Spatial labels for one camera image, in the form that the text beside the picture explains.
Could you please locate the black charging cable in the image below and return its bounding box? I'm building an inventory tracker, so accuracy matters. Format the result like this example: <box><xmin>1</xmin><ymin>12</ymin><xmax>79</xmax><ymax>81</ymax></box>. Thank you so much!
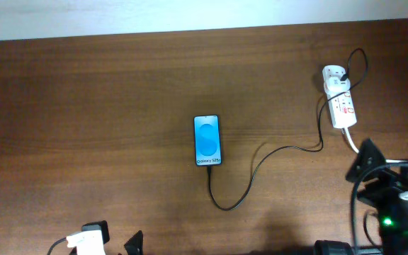
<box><xmin>206</xmin><ymin>47</ymin><xmax>369</xmax><ymax>212</ymax></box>

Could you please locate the blue Galaxy smartphone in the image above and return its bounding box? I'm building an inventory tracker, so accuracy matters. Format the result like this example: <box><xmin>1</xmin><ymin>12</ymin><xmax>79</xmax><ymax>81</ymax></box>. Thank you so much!
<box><xmin>193</xmin><ymin>115</ymin><xmax>222</xmax><ymax>166</ymax></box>

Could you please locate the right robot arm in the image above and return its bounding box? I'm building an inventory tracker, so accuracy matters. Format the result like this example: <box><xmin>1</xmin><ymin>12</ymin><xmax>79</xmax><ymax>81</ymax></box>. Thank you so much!
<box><xmin>313</xmin><ymin>139</ymin><xmax>408</xmax><ymax>254</ymax></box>

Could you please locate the white charger adapter plug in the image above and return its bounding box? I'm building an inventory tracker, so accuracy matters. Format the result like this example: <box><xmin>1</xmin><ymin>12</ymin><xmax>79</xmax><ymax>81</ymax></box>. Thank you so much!
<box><xmin>324</xmin><ymin>76</ymin><xmax>351</xmax><ymax>95</ymax></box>

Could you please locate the white power strip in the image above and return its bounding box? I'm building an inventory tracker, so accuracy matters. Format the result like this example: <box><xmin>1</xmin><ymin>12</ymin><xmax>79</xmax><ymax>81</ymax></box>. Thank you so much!
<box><xmin>322</xmin><ymin>65</ymin><xmax>357</xmax><ymax>129</ymax></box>

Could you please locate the white power strip cord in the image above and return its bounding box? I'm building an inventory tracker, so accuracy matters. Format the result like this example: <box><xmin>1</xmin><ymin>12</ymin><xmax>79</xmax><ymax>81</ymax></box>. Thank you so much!
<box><xmin>341</xmin><ymin>127</ymin><xmax>408</xmax><ymax>166</ymax></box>

